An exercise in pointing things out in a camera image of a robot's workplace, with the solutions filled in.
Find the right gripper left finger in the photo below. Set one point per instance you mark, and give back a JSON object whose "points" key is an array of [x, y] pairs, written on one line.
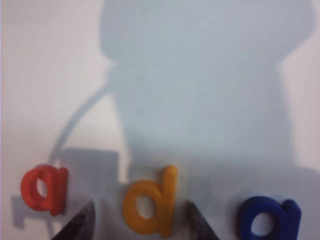
{"points": [[80, 227]]}

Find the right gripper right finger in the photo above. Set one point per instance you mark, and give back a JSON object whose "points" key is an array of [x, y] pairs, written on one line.
{"points": [[200, 225]]}

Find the yellow letter d magnet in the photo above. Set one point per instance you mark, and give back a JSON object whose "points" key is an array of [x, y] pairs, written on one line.
{"points": [[166, 200]]}

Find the blue letter g magnet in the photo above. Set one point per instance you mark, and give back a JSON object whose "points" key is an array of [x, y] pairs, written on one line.
{"points": [[290, 220]]}

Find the red letter a magnet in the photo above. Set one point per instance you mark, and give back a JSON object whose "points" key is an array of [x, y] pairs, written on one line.
{"points": [[58, 195]]}

